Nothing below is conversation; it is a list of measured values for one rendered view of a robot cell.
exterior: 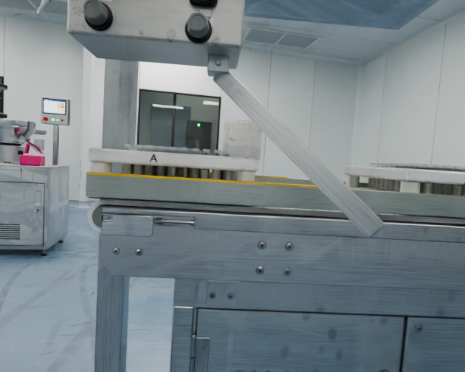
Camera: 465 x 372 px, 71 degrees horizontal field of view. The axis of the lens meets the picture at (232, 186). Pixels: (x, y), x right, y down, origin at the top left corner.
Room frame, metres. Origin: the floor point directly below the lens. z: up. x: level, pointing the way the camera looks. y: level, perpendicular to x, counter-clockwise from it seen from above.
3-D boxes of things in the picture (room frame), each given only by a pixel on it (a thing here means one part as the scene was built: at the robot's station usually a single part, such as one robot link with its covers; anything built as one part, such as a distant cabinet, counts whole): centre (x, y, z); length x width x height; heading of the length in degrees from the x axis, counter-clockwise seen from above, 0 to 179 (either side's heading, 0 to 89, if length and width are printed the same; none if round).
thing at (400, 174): (0.63, -0.38, 0.89); 0.25 x 0.24 x 0.02; 3
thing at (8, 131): (2.95, 1.92, 0.95); 0.49 x 0.36 x 0.37; 101
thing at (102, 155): (0.60, 0.09, 0.90); 0.25 x 0.24 x 0.02; 4
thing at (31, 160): (2.75, 1.68, 0.80); 0.16 x 0.12 x 0.09; 101
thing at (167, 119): (5.69, 0.97, 1.43); 1.38 x 0.01 x 1.16; 101
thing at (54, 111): (3.09, 1.69, 1.07); 0.23 x 0.10 x 0.62; 101
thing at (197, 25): (0.41, 0.05, 1.06); 0.03 x 0.03 x 0.04; 3
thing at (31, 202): (2.91, 1.87, 0.38); 0.63 x 0.57 x 0.76; 101
